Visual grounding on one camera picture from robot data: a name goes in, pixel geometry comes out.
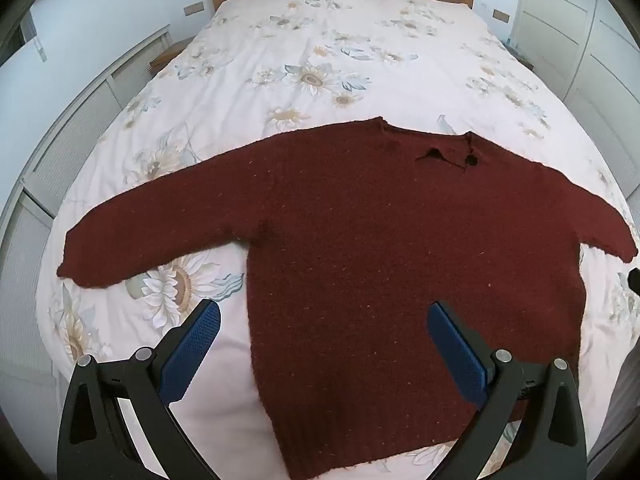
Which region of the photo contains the white wardrobe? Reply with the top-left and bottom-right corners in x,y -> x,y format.
510,0 -> 640,171

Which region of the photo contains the window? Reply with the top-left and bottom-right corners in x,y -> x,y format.
9,10 -> 40,58

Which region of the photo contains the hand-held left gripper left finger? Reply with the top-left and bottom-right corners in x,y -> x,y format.
56,299 -> 223,480

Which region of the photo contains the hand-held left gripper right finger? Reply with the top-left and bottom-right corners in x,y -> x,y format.
426,301 -> 588,480

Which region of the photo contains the floral bedspread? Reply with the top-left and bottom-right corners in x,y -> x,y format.
35,0 -> 637,480

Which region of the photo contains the wooden nightstand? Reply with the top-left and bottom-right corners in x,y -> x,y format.
150,42 -> 189,69

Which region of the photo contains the dark red knit sweater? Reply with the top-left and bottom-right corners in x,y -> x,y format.
56,116 -> 640,476

